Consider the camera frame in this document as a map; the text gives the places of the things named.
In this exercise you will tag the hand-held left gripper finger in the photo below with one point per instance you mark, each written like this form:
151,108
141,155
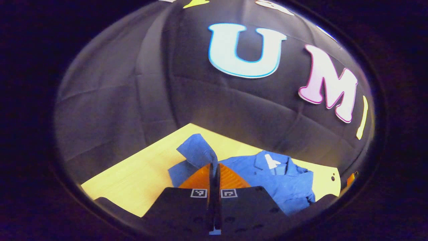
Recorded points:
217,187
212,182

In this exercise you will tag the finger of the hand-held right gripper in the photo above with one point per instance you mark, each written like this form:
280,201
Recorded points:
351,179

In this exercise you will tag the blue button-up shirt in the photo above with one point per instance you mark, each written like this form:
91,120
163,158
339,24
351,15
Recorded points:
287,187

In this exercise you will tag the black backdrop cloth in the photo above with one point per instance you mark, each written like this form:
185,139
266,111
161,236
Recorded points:
217,100

